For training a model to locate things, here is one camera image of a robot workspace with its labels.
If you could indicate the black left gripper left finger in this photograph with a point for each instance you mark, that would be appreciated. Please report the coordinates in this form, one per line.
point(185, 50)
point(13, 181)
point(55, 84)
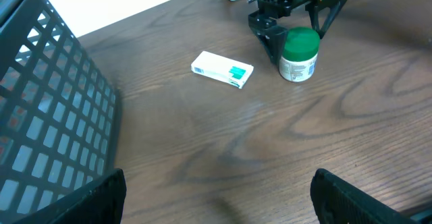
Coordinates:
point(99, 202)

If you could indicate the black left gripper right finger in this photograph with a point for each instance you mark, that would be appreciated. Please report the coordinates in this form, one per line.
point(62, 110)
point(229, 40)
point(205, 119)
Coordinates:
point(335, 201)

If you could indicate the green lidded jar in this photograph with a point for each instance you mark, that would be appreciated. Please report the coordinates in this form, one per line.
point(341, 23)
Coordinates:
point(300, 52)

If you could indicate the white green medicine box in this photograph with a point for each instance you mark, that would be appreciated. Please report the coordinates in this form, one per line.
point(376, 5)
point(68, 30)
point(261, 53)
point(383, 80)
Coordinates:
point(222, 69)

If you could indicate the grey plastic basket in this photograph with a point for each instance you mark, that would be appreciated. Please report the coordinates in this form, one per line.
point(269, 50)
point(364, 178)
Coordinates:
point(59, 114)

